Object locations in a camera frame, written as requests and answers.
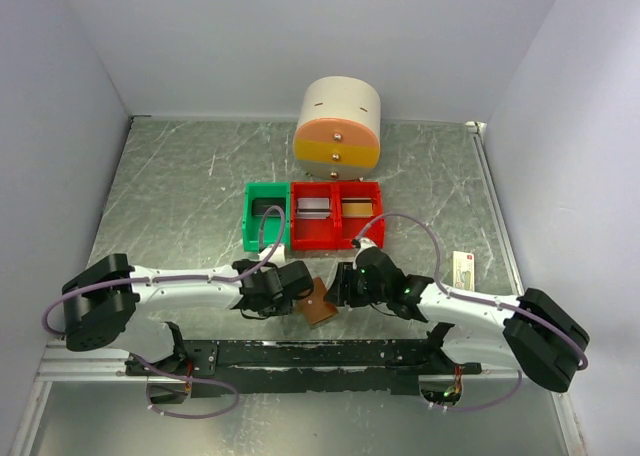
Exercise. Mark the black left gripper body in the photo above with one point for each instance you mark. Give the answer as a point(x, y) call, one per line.
point(281, 305)

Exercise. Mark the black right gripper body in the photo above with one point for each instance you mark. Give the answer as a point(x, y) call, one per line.
point(354, 289)

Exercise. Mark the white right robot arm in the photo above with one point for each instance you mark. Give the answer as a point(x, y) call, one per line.
point(530, 333)

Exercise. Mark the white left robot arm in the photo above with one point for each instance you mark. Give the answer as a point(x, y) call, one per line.
point(114, 303)

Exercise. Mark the gold card in bin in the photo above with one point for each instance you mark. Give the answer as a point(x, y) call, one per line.
point(357, 208)

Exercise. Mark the black card in bin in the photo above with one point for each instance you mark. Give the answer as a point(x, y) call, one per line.
point(260, 206)

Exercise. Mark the white small card box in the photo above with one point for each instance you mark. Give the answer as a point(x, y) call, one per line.
point(463, 267)

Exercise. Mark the silver card in bin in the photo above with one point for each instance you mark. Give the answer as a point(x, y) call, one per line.
point(313, 208)

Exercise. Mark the green bin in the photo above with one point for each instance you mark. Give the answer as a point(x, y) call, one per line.
point(257, 235)

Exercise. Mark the red bin middle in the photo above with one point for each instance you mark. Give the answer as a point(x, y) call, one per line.
point(314, 235)

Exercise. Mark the red bin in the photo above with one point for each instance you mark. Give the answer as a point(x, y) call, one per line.
point(314, 235)
point(350, 228)

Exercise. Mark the red bin right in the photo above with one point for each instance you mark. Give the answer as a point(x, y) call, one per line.
point(350, 228)

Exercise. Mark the white round drawer cabinet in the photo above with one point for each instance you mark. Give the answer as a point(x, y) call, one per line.
point(338, 131)

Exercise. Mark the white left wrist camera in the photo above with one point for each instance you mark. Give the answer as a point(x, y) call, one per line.
point(275, 254)

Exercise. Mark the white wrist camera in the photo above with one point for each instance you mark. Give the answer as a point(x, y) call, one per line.
point(360, 245)
point(275, 254)

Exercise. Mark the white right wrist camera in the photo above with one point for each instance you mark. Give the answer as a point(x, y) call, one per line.
point(360, 245)

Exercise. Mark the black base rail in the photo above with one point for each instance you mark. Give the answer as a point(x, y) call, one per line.
point(397, 366)

